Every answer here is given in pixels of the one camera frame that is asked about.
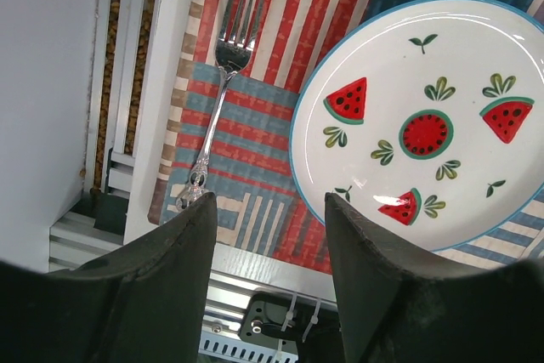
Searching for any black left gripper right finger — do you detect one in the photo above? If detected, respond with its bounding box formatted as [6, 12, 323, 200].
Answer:
[325, 193, 543, 362]

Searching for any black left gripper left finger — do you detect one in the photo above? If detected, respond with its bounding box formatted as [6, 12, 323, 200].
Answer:
[1, 193, 217, 362]

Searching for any striped patchwork placemat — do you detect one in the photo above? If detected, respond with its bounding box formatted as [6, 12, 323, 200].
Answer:
[148, 0, 543, 273]

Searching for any white watermelon pattern plate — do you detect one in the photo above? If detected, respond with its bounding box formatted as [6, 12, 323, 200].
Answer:
[289, 0, 543, 251]

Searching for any silver ornate fork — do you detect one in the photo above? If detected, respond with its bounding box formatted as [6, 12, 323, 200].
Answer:
[175, 0, 264, 211]

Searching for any grey slotted cable duct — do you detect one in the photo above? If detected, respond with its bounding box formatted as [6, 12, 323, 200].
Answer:
[199, 331, 298, 363]

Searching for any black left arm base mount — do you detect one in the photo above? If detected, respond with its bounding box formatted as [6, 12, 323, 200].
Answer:
[238, 292, 340, 344]

